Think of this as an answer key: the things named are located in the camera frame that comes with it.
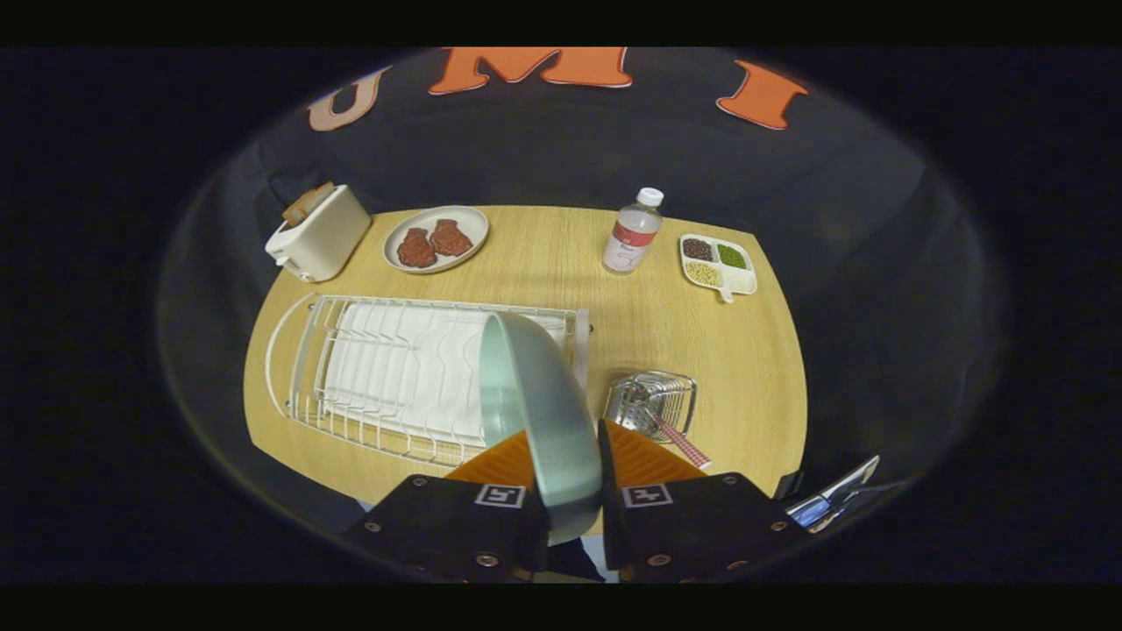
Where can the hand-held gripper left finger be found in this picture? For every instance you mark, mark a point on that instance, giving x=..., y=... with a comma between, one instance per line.
x=438, y=526

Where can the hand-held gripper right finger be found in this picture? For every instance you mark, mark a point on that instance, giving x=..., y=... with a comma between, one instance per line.
x=701, y=526

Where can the pale green plate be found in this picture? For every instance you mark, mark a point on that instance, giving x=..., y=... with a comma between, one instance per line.
x=543, y=421

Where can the white oval plate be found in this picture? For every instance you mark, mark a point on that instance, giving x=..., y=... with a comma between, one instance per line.
x=469, y=223

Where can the black table leg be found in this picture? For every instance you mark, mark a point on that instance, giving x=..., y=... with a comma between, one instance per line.
x=789, y=485

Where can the shiny metal object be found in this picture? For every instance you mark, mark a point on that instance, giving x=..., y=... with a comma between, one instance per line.
x=833, y=504

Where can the white wavy drain tray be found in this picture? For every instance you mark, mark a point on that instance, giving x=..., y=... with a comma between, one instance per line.
x=403, y=368

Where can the white divided snack tray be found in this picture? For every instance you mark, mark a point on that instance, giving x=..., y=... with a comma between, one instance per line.
x=741, y=281

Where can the heap of yellow beans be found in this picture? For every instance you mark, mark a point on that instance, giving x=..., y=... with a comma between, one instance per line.
x=703, y=274

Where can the heap of green beans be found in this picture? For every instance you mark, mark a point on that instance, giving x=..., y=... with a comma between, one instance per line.
x=732, y=256

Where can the heap of brown beans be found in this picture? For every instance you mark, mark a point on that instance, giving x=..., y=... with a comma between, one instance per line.
x=698, y=249

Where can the brown meat piece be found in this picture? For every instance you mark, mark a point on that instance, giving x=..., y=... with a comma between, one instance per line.
x=416, y=248
x=450, y=237

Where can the clear water bottle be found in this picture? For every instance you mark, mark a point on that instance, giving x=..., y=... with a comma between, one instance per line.
x=631, y=237

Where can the white toaster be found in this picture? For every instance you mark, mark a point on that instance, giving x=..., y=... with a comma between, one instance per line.
x=329, y=237

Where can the toast slice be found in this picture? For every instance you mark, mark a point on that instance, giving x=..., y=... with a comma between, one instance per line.
x=307, y=203

